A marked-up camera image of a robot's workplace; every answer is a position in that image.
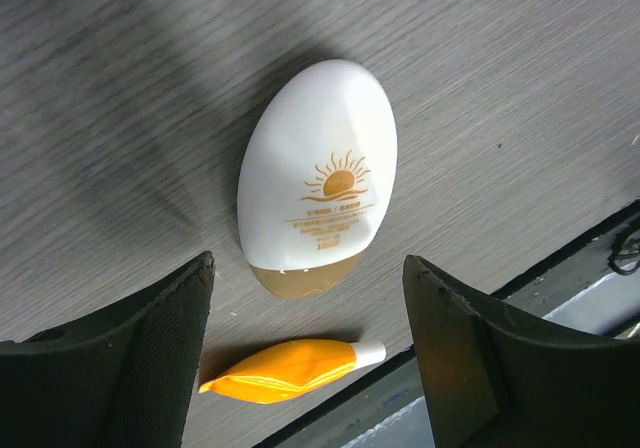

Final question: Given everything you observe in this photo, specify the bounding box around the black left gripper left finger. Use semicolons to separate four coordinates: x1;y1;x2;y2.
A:
1;251;215;447

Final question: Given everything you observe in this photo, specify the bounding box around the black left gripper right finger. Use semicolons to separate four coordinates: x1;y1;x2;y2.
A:
403;255;639;447

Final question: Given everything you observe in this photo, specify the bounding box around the orange cream tube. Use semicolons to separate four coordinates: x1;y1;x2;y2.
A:
199;339;387;405

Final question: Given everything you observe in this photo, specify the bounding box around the white oval compact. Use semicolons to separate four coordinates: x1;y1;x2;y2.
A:
237;59;398;298

